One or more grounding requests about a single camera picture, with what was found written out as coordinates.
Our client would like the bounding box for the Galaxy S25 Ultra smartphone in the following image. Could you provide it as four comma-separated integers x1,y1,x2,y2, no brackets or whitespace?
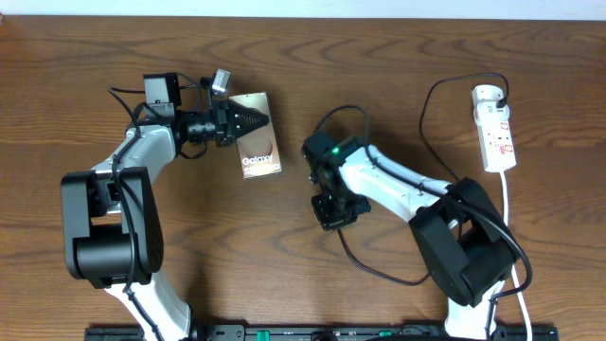
230,92,282,179

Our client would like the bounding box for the black USB charging cable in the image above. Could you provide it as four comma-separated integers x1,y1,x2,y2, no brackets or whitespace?
335,72,510,288

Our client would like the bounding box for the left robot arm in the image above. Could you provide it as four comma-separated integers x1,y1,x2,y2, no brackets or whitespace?
61,69,269,340

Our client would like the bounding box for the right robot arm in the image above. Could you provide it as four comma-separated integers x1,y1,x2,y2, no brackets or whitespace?
302,131,526,339

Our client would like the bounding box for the white charger adapter plug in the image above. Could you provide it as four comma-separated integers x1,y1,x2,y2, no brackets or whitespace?
472,84,504,107

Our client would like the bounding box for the white power strip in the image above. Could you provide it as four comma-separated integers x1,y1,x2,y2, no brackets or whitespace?
472,100,516,173

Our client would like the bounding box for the white power strip cord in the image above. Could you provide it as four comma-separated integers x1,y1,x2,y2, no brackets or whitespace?
498,170,534,341

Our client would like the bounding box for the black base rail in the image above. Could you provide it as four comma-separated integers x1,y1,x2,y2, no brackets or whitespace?
83,324,560,341

